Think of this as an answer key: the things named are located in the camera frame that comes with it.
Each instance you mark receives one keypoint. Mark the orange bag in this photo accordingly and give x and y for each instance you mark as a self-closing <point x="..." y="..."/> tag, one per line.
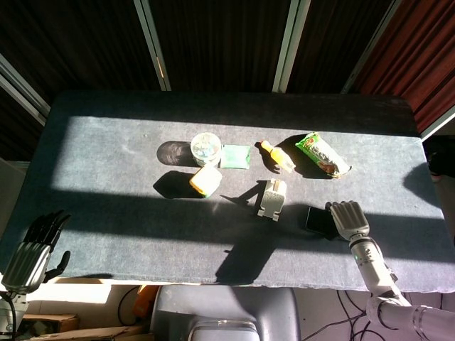
<point x="145" y="302"/>

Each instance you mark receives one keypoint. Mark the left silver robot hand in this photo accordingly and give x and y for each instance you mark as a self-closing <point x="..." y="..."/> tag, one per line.
<point x="26" y="261"/>

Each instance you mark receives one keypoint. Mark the white ribbed phone stand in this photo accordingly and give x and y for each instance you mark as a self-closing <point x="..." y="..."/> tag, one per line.
<point x="272" y="200"/>

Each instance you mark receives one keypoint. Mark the grey robot torso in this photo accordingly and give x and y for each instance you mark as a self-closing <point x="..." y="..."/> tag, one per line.
<point x="227" y="312"/>

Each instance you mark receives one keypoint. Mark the dark brown curtain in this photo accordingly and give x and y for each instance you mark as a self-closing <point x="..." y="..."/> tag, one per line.
<point x="220" y="42"/>

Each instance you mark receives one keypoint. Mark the flat brown cardboard sheet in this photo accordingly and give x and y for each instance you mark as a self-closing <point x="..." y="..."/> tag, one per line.
<point x="96" y="334"/>

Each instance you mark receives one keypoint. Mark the green snack bag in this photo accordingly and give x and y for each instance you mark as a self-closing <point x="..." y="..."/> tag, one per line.
<point x="321" y="154"/>

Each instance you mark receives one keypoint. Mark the white round container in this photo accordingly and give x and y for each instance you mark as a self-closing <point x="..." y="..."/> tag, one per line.
<point x="205" y="149"/>

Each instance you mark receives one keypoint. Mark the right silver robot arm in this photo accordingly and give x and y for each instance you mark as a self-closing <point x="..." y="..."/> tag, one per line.
<point x="377" y="273"/>

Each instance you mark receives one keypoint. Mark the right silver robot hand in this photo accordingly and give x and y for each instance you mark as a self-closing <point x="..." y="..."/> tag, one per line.
<point x="350" y="220"/>

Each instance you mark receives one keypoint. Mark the white window post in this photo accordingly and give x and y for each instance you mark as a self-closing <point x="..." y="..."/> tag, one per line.
<point x="21" y="89"/>
<point x="371" y="46"/>
<point x="153" y="46"/>
<point x="286" y="46"/>
<point x="439" y="122"/>

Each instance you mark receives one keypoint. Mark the small yellow bottle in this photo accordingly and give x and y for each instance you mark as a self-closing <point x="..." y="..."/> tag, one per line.
<point x="277" y="156"/>

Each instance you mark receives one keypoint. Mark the light green packet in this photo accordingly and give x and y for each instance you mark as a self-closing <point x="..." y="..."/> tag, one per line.
<point x="235" y="156"/>

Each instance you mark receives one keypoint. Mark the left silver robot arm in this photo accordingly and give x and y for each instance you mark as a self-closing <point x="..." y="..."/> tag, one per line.
<point x="9" y="316"/>

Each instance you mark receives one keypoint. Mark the grey table cloth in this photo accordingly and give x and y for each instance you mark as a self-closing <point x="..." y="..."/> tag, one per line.
<point x="124" y="231"/>

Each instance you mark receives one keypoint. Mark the black smartphone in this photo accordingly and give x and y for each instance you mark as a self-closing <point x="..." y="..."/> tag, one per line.
<point x="318" y="220"/>

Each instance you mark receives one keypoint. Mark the reddish brown curtain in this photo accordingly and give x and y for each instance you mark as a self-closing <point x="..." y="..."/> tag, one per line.
<point x="416" y="53"/>

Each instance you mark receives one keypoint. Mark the brown cardboard box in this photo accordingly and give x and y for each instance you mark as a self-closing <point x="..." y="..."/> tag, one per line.
<point x="49" y="321"/>

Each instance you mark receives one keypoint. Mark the green box with orange lid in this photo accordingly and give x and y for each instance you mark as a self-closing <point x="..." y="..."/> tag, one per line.
<point x="206" y="181"/>

